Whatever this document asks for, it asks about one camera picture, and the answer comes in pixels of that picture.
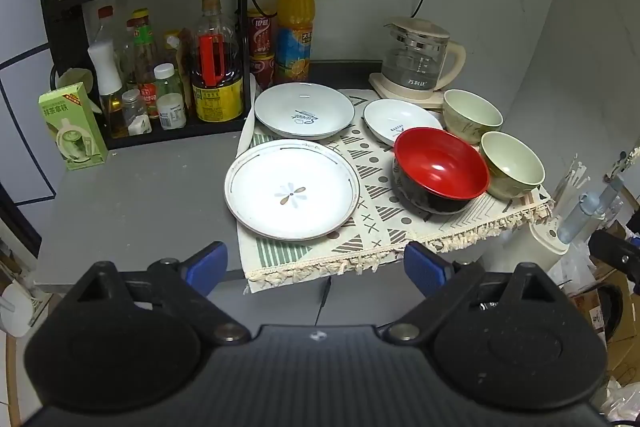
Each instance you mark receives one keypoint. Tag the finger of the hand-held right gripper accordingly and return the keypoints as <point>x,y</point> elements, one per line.
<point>612,249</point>

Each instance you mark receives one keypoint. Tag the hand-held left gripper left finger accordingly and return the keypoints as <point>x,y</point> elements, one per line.
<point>207,259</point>

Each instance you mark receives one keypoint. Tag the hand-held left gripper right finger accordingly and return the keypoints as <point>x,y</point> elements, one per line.
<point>424,264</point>

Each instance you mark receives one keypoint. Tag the red and black bowl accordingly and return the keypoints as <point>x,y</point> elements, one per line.
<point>440,169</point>

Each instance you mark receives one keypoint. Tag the white plate with flower print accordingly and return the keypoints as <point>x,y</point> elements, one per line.
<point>290,192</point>

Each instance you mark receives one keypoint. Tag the cream ceramic bowl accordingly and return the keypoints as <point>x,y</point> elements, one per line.
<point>472,114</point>
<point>512,167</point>

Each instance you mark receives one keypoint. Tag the white plate with blue rim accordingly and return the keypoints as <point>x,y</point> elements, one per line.
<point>302,109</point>

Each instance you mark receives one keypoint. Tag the pale blue spray bottle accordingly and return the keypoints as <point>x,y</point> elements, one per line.
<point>585,209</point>

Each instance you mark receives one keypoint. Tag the cardboard box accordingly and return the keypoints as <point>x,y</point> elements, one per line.
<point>627,307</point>

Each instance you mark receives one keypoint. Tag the patterned fringed placemat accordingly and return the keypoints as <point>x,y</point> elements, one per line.
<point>372,227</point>

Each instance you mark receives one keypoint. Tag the white cylinder holder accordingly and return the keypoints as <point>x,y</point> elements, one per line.
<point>547,234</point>

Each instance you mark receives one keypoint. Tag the small white dish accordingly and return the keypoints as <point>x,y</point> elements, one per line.
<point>395,119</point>

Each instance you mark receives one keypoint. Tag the small glass jar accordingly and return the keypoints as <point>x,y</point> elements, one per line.
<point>135,109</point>

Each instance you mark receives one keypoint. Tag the cream kettle base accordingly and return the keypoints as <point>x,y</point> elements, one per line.
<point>385,89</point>

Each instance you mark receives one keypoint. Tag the green carton box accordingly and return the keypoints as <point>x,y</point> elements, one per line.
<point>72,129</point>

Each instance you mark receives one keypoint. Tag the large bottle with yellow label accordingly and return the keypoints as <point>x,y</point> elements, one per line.
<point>217,72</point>

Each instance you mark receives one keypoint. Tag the oil bottle with white cap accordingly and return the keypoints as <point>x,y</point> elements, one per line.
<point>110,87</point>

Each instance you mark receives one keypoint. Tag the glass electric kettle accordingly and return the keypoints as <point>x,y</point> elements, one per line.
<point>420,54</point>

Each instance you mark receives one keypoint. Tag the sauce bottle with green label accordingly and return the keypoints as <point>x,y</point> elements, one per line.
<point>145,57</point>

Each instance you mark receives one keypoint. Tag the white cup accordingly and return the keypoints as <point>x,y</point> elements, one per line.
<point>75,79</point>

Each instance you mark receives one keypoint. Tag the orange juice bottle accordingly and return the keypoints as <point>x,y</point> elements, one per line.
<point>295,32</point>

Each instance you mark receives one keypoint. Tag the clear bottle with red cap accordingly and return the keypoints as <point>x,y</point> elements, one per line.
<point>105,24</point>

